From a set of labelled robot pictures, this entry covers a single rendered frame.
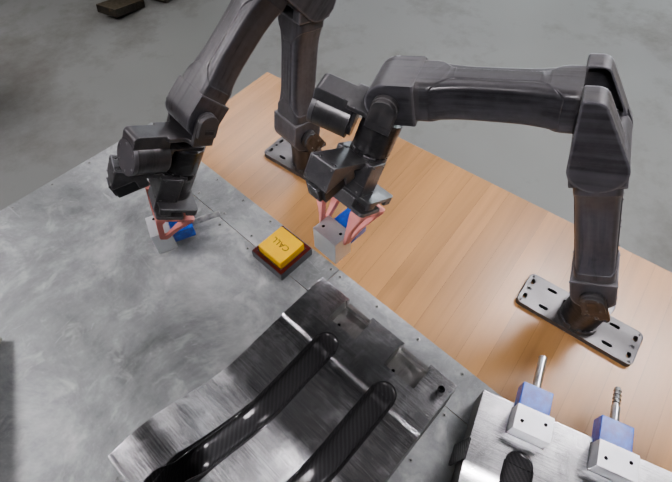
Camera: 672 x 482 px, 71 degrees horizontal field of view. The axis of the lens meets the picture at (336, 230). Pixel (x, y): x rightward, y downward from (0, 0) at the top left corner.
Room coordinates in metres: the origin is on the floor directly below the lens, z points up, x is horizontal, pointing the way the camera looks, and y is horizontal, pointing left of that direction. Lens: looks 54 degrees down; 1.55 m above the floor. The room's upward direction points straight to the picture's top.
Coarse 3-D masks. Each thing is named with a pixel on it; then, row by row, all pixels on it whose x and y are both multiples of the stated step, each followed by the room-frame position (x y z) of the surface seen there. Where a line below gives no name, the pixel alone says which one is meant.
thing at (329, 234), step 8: (328, 216) 0.46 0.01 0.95; (344, 216) 0.47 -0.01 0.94; (320, 224) 0.45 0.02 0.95; (328, 224) 0.45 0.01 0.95; (336, 224) 0.45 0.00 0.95; (344, 224) 0.46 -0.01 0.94; (320, 232) 0.43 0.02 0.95; (328, 232) 0.43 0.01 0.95; (336, 232) 0.43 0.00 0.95; (344, 232) 0.43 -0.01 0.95; (360, 232) 0.45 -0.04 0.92; (320, 240) 0.43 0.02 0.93; (328, 240) 0.42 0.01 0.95; (336, 240) 0.42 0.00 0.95; (352, 240) 0.44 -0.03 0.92; (320, 248) 0.43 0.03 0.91; (328, 248) 0.42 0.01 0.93; (336, 248) 0.41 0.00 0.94; (344, 248) 0.42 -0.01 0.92; (328, 256) 0.42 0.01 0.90; (336, 256) 0.41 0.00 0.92; (344, 256) 0.42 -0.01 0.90
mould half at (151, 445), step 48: (336, 288) 0.37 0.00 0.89; (288, 336) 0.29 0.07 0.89; (336, 336) 0.29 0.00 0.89; (384, 336) 0.29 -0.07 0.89; (240, 384) 0.22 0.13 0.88; (336, 384) 0.22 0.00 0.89; (432, 384) 0.22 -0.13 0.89; (144, 432) 0.14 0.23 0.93; (192, 432) 0.14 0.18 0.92; (288, 432) 0.15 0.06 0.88; (384, 432) 0.15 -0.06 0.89; (240, 480) 0.09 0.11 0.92; (336, 480) 0.10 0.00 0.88; (384, 480) 0.10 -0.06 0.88
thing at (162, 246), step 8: (152, 216) 0.54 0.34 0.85; (200, 216) 0.56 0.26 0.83; (208, 216) 0.56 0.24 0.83; (216, 216) 0.56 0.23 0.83; (152, 224) 0.52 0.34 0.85; (168, 224) 0.52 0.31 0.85; (192, 224) 0.53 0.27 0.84; (152, 232) 0.50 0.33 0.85; (176, 232) 0.51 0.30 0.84; (184, 232) 0.52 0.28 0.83; (192, 232) 0.52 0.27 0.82; (152, 240) 0.49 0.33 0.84; (160, 240) 0.50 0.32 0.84; (168, 240) 0.50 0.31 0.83; (176, 240) 0.51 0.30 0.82; (160, 248) 0.49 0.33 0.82; (168, 248) 0.50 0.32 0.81
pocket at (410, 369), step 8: (400, 352) 0.27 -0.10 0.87; (408, 352) 0.27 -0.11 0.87; (392, 360) 0.26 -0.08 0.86; (400, 360) 0.26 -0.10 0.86; (408, 360) 0.26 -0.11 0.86; (416, 360) 0.26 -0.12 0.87; (392, 368) 0.25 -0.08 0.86; (400, 368) 0.25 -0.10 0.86; (408, 368) 0.25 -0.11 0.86; (416, 368) 0.25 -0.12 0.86; (424, 368) 0.24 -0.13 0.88; (400, 376) 0.24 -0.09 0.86; (408, 376) 0.24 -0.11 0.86; (416, 376) 0.24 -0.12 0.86; (408, 384) 0.22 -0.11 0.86; (416, 384) 0.22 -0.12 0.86
